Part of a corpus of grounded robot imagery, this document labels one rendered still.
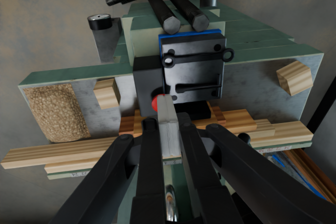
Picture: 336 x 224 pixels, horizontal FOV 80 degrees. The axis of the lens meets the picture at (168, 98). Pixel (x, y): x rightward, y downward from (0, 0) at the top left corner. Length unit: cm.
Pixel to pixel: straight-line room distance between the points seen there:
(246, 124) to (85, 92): 33
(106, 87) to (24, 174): 198
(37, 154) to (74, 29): 94
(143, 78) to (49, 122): 23
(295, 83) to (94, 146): 43
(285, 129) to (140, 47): 39
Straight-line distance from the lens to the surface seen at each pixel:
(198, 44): 28
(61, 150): 51
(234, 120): 46
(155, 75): 27
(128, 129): 42
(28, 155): 55
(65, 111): 43
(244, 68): 44
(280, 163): 135
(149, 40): 31
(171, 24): 29
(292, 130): 56
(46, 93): 44
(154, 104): 28
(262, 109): 52
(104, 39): 67
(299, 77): 46
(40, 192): 249
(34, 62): 153
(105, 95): 39
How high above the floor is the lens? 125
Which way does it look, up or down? 57 degrees down
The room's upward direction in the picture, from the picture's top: 170 degrees clockwise
